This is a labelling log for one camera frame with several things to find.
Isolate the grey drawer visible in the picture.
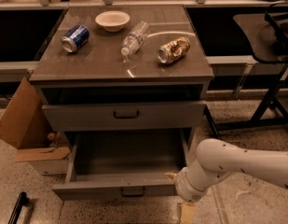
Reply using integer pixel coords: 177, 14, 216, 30
42, 101, 205, 132
53, 129, 190, 201

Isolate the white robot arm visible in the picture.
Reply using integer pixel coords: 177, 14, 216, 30
174, 139, 288, 203

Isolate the grey drawer cabinet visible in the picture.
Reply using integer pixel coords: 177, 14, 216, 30
28, 5, 214, 202

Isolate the gold crumpled can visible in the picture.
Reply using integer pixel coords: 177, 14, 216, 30
158, 37, 191, 64

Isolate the clear plastic water bottle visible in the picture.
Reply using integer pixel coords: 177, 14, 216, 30
121, 21, 150, 56

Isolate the white paper bowl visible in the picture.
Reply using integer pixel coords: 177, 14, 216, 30
95, 10, 130, 32

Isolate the blue soda can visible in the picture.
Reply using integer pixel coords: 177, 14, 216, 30
61, 24, 89, 53

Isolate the small round brown object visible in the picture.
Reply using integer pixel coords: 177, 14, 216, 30
47, 133, 56, 142

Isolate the brown cardboard box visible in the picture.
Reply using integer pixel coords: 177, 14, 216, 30
0, 78, 71, 175

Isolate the black side table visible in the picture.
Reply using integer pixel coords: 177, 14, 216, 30
204, 2, 288, 139

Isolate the black bar on floor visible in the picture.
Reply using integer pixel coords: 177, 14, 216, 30
7, 191, 30, 224

